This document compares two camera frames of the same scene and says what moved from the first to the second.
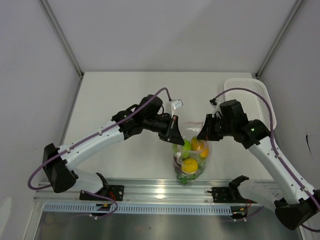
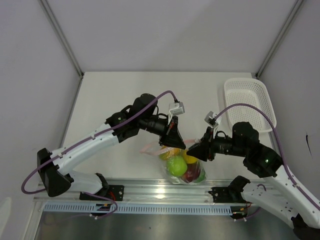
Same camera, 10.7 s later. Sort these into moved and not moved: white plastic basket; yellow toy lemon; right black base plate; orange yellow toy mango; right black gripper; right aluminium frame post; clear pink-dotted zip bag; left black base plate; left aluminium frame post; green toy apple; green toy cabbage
Moved: green toy cabbage; clear pink-dotted zip bag; right black gripper; green toy apple; yellow toy lemon; orange yellow toy mango
Not moved: left black base plate; white plastic basket; left aluminium frame post; right black base plate; right aluminium frame post
